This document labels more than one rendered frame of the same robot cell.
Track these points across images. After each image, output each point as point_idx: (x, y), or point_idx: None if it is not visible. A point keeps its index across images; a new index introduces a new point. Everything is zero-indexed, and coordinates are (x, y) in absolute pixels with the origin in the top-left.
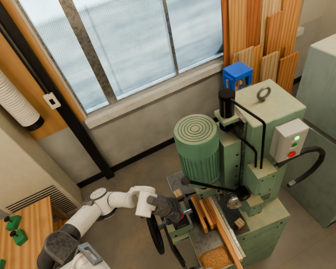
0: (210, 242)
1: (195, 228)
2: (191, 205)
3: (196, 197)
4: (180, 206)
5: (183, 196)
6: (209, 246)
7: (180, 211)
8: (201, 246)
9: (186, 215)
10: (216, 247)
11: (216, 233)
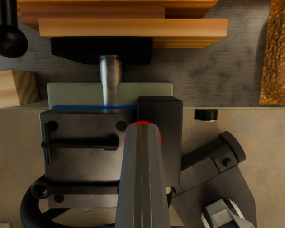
0: (241, 44)
1: (172, 76)
2: (92, 44)
3: (48, 10)
4: (78, 116)
5: (26, 73)
6: (254, 52)
7: (163, 172)
8: (240, 80)
9: (126, 92)
10: (266, 30)
11: (223, 3)
